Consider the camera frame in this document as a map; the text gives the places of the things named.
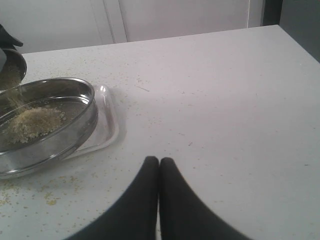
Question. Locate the stainless steel cup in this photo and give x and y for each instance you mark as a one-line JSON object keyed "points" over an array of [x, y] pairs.
{"points": [[13, 71]]}

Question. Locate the round steel mesh sieve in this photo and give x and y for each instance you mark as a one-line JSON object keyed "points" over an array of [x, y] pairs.
{"points": [[76, 98]]}

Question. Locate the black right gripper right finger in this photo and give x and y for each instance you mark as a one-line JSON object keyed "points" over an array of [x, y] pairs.
{"points": [[183, 216]]}

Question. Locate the yellow grain pile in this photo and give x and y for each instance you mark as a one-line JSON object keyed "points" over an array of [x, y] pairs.
{"points": [[29, 123]]}

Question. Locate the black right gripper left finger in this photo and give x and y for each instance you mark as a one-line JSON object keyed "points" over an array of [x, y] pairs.
{"points": [[134, 215]]}

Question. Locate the white rectangular plastic tray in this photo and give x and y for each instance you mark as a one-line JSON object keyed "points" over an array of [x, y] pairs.
{"points": [[107, 128]]}

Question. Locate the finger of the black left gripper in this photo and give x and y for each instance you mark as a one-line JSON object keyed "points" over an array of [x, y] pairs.
{"points": [[7, 41]]}

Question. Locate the white cabinet doors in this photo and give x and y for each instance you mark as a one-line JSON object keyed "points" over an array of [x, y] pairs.
{"points": [[44, 25]]}

